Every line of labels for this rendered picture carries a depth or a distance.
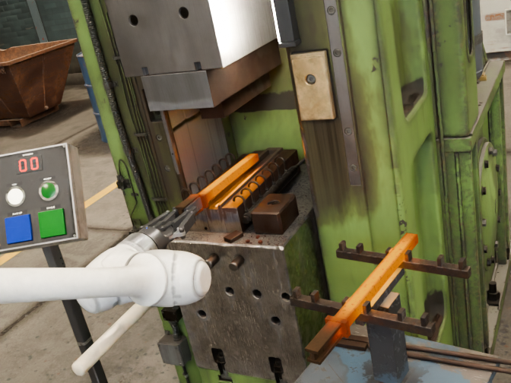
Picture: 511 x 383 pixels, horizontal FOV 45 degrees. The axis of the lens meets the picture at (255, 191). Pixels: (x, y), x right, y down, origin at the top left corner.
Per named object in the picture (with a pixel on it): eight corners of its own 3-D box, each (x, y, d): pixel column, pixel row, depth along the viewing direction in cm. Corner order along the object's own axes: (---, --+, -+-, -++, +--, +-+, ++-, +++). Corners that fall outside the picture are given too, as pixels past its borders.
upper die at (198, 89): (214, 107, 154) (205, 70, 150) (149, 111, 163) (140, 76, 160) (281, 63, 187) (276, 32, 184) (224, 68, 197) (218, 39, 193)
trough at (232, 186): (221, 209, 167) (220, 204, 166) (204, 209, 169) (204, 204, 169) (283, 151, 200) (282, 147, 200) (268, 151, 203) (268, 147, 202)
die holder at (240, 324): (310, 387, 173) (282, 247, 156) (195, 367, 190) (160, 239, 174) (368, 279, 217) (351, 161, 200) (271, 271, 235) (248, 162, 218)
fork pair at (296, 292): (315, 303, 130) (313, 295, 129) (293, 298, 133) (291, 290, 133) (363, 250, 146) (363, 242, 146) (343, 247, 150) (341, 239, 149)
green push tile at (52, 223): (65, 234, 174) (62, 208, 175) (40, 238, 175) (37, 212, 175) (68, 235, 176) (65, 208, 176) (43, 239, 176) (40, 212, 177)
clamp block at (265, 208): (283, 235, 161) (278, 213, 159) (254, 234, 166) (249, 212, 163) (300, 214, 171) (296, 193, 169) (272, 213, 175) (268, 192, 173)
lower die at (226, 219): (242, 233, 167) (236, 205, 164) (181, 230, 177) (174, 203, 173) (300, 171, 201) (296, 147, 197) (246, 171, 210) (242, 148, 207)
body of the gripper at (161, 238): (134, 261, 146) (156, 241, 153) (163, 263, 142) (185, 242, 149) (125, 232, 143) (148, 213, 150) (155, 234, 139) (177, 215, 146)
